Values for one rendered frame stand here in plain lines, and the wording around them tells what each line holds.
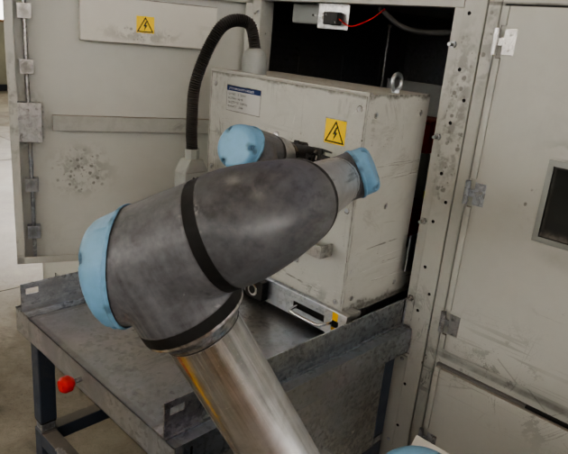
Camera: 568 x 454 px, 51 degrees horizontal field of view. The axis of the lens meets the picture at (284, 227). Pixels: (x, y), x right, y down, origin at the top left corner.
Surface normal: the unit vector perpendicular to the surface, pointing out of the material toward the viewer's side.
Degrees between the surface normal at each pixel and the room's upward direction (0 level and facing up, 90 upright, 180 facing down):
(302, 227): 87
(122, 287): 95
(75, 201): 90
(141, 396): 0
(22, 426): 0
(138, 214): 44
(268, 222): 70
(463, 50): 90
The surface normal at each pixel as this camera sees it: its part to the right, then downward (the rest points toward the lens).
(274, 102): -0.70, 0.16
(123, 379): 0.09, -0.95
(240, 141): -0.46, -0.03
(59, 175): 0.39, 0.32
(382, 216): 0.71, 0.28
